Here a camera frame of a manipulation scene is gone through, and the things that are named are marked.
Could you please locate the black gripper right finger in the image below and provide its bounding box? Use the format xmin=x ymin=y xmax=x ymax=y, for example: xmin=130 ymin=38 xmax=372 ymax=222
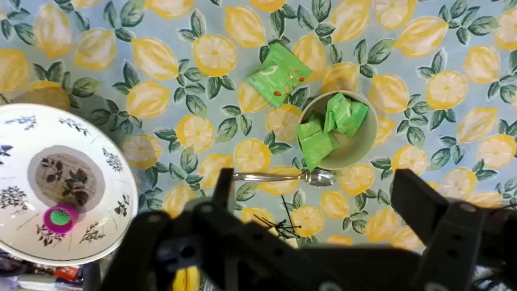
xmin=390 ymin=169 xmax=517 ymax=291

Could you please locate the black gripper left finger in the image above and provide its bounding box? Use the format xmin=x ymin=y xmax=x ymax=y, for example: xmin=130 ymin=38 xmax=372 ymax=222
xmin=99 ymin=167 xmax=305 ymax=291

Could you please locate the green sachet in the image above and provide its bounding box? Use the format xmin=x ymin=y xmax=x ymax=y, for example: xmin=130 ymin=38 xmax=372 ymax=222
xmin=298 ymin=119 xmax=340 ymax=174
xmin=322 ymin=93 xmax=372 ymax=138
xmin=246 ymin=43 xmax=314 ymax=110

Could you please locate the small white bowl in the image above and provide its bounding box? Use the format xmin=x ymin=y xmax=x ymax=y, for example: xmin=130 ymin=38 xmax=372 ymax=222
xmin=296 ymin=89 xmax=380 ymax=172

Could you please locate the large floral white bowl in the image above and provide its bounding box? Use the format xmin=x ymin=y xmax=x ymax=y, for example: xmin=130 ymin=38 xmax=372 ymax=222
xmin=0 ymin=102 xmax=141 ymax=267

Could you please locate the black zip tie bundle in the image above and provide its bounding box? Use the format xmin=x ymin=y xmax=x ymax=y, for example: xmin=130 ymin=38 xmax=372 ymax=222
xmin=253 ymin=195 xmax=305 ymax=241

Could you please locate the silver metal spoon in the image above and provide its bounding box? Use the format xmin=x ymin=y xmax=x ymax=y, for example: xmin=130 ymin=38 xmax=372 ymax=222
xmin=235 ymin=169 xmax=338 ymax=188

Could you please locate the small pink container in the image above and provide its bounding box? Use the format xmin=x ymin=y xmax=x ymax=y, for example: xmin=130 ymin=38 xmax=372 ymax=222
xmin=43 ymin=203 xmax=82 ymax=235

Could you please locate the lemon print tablecloth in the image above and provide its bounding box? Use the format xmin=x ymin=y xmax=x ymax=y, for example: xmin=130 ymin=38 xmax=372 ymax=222
xmin=0 ymin=0 xmax=517 ymax=291

